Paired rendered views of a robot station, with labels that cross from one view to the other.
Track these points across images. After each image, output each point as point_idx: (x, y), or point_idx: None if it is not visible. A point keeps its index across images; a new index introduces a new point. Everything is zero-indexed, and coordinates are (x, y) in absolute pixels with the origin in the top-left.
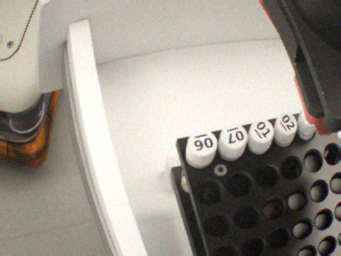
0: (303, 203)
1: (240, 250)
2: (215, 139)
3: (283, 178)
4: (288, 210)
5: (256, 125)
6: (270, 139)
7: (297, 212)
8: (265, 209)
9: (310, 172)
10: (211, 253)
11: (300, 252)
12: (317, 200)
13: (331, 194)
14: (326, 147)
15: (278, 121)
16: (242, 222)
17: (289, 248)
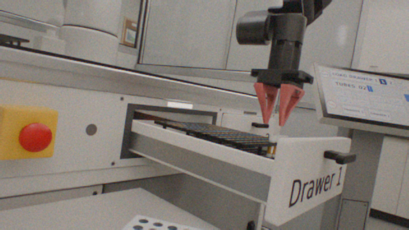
0: (255, 153)
1: (259, 136)
2: (284, 135)
3: (266, 139)
4: (258, 137)
5: (280, 135)
6: (276, 135)
7: (255, 137)
8: (263, 153)
9: (261, 138)
10: (263, 136)
11: (244, 149)
12: (252, 153)
13: (250, 137)
14: (262, 140)
15: (278, 135)
16: (265, 152)
17: (249, 135)
